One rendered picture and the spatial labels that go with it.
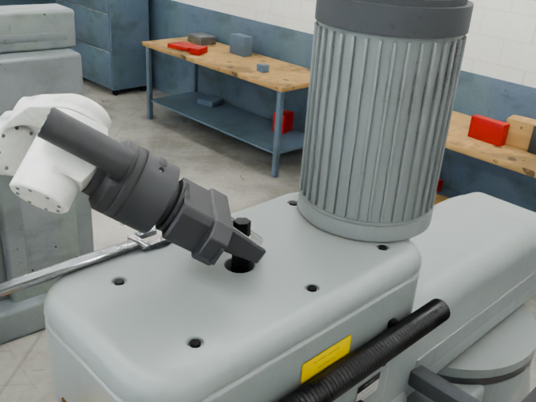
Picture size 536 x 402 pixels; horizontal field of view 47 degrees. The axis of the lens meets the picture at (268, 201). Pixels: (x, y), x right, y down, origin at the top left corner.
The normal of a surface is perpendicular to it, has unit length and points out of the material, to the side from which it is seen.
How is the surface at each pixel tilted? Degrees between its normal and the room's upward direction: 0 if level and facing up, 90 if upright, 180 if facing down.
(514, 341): 0
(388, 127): 90
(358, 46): 90
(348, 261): 0
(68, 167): 55
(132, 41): 90
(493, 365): 0
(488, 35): 90
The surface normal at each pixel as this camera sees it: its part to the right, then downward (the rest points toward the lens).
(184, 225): 0.14, 0.44
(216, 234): 0.49, -0.25
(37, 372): 0.06, -0.90
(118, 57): 0.69, 0.35
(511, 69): -0.72, 0.26
